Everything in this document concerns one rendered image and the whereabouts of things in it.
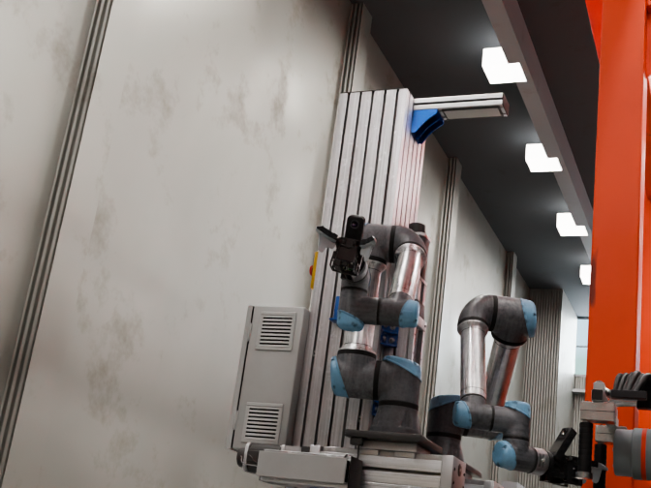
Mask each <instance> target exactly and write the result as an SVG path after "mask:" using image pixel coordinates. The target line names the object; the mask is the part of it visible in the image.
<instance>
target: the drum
mask: <svg viewBox="0 0 651 488"><path fill-rule="evenodd" d="M612 451H613V469H614V474H615V475H618V476H629V477H632V478H633V479H637V480H649V481H651V429H646V428H634V430H625V429H616V430H615V433H614V440H613V447H612Z"/></svg>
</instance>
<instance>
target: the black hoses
mask: <svg viewBox="0 0 651 488"><path fill-rule="evenodd" d="M610 397H611V399H624V400H639V401H636V408H637V409H638V410H645V411H651V374H650V373H646V374H643V373H642V374H641V372H640V371H634V372H631V373H629V374H628V373H624V374H621V373H619V374H617V376H616V377H615V381H614V385H613V389H611V391H610Z"/></svg>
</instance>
